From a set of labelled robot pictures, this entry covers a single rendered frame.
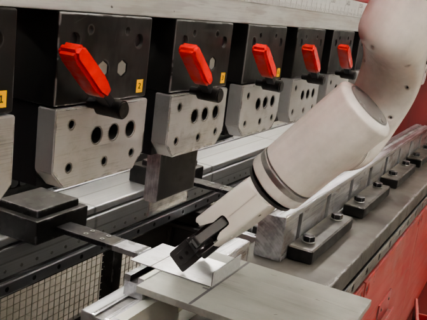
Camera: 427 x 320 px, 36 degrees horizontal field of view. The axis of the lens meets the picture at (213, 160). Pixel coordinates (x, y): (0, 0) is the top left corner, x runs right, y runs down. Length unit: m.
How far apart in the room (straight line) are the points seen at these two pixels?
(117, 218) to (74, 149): 0.63
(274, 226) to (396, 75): 0.58
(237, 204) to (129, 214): 0.50
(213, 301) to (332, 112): 0.28
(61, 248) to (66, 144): 0.53
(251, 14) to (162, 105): 0.24
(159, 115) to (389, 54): 0.27
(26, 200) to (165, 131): 0.34
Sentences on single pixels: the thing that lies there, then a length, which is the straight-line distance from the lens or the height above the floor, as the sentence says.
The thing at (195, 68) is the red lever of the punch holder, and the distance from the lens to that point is 0.74.
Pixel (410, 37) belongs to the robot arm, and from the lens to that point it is 0.75.
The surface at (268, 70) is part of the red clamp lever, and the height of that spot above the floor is 1.28.
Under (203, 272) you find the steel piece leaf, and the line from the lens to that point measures 0.91.
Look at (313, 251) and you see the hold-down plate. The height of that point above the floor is 0.90.
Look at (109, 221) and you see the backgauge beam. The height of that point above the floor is 0.95.
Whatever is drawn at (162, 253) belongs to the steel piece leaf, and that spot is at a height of 1.00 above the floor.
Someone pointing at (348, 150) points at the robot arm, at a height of 1.22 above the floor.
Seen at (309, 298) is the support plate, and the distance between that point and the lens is 0.89.
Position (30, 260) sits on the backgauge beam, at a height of 0.93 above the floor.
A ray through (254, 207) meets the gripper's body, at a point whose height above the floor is 1.12.
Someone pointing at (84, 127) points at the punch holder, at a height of 1.23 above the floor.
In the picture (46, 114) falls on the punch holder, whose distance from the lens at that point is 0.61.
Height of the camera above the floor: 1.36
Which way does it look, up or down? 13 degrees down
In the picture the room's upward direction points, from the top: 7 degrees clockwise
